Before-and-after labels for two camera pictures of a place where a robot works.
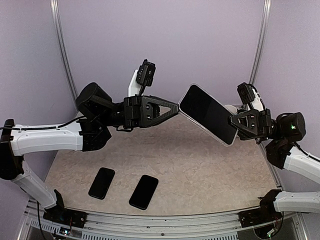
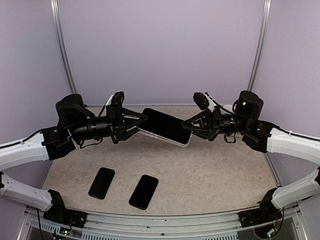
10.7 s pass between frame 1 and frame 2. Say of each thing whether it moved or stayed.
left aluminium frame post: stayed
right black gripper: moved
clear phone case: moved
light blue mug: stayed
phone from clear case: moved
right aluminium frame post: stayed
